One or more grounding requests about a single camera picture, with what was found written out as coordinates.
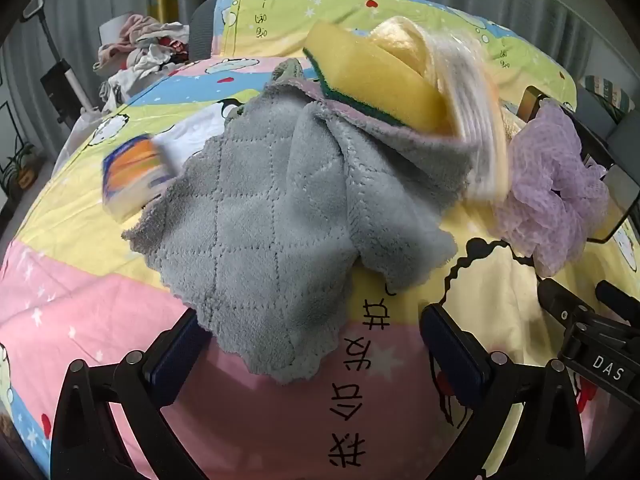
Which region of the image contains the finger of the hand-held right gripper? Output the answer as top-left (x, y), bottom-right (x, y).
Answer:
top-left (595, 280), bottom-right (640, 315)
top-left (536, 277), bottom-right (601, 331)

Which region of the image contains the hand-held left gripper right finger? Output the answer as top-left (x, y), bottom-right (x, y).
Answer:
top-left (420, 302), bottom-right (593, 480)

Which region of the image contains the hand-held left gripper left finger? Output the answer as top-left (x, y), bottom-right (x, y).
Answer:
top-left (50, 307), bottom-right (211, 480)

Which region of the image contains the black cardboard box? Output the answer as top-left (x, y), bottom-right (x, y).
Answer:
top-left (517, 86), bottom-right (640, 246)

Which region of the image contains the purple mesh bath loofah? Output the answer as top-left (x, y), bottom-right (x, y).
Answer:
top-left (487, 99), bottom-right (611, 277)

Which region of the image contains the grey quilted microfiber cloth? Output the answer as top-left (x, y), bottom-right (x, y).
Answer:
top-left (121, 82), bottom-right (473, 386)

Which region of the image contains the cream fluffy towel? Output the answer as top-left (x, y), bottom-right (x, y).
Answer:
top-left (367, 16), bottom-right (511, 201)

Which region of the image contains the yellow sponge with green scrubber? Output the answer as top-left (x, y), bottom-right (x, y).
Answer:
top-left (302, 21), bottom-right (448, 133)

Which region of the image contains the colourful cartoon printed blanket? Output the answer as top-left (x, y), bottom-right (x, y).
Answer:
top-left (0, 0), bottom-right (640, 480)

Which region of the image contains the blue orange tissue pack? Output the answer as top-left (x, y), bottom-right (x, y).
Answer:
top-left (101, 132), bottom-right (176, 221)

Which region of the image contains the striped green cushion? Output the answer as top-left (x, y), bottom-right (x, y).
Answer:
top-left (584, 75), bottom-right (632, 122)

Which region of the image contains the potted plant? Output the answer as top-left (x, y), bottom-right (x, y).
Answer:
top-left (0, 142), bottom-right (41, 201)

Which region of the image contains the white plastic bag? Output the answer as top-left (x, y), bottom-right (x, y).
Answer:
top-left (52, 105), bottom-right (108, 171)

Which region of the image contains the purple microfiber cloth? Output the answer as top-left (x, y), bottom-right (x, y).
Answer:
top-left (295, 80), bottom-right (451, 141)

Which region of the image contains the grey curtain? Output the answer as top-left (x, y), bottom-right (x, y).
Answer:
top-left (0, 0), bottom-right (640, 126)

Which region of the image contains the upright vacuum cleaner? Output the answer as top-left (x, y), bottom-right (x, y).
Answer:
top-left (22, 0), bottom-right (93, 126)

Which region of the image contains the pile of clothes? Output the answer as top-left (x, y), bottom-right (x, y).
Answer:
top-left (92, 14), bottom-right (193, 111)

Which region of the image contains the grey office chair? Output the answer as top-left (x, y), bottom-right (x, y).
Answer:
top-left (190, 0), bottom-right (221, 61)

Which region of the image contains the white paper bag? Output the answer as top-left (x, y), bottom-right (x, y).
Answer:
top-left (99, 14), bottom-right (132, 43)

